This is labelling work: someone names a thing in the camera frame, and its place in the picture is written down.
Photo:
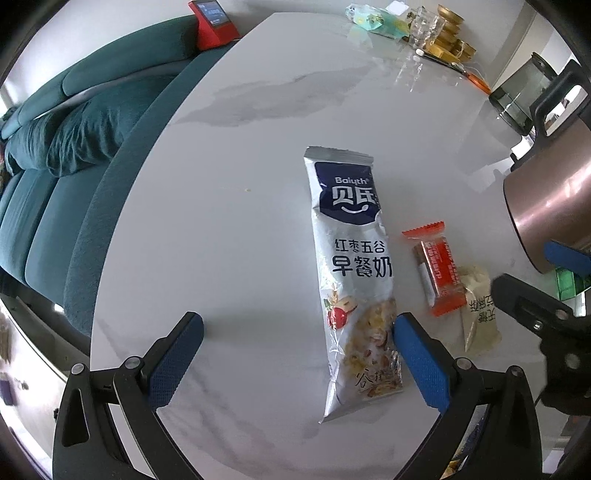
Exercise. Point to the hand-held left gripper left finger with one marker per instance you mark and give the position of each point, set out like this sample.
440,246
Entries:
173,364

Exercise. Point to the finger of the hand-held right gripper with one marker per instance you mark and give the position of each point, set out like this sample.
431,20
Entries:
517,297
565,254

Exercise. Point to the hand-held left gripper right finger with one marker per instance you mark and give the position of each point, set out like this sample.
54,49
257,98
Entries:
422,364

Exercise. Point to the green tray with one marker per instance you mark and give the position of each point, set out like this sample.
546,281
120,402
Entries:
567,282

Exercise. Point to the beige candy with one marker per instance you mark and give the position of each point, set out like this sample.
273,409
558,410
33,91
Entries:
478,309

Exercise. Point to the white breakfast milk sachet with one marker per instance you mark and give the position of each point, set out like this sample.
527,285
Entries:
351,258

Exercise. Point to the copper canister with black lid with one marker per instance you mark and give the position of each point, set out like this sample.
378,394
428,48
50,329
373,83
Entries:
549,194

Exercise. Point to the orange wrapped candy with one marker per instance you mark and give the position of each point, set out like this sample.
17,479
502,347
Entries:
436,270

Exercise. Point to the dark glass pitcher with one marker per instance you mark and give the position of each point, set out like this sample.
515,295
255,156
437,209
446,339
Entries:
519,97

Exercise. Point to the teal sofa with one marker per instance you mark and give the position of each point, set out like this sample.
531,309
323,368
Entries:
41,221

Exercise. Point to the black pen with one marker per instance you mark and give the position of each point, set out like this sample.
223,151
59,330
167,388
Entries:
434,56

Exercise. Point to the teal pillow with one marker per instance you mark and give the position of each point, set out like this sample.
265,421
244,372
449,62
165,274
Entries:
90,134
27,141

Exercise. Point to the stack of amber glass bowls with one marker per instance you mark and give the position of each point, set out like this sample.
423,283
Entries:
449,23

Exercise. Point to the clear glass cup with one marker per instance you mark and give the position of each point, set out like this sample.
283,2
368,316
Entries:
424,25

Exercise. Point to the green tissue pack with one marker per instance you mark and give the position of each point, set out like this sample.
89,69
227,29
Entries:
376,17

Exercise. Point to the red smart display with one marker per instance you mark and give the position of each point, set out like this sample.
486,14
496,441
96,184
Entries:
213,23

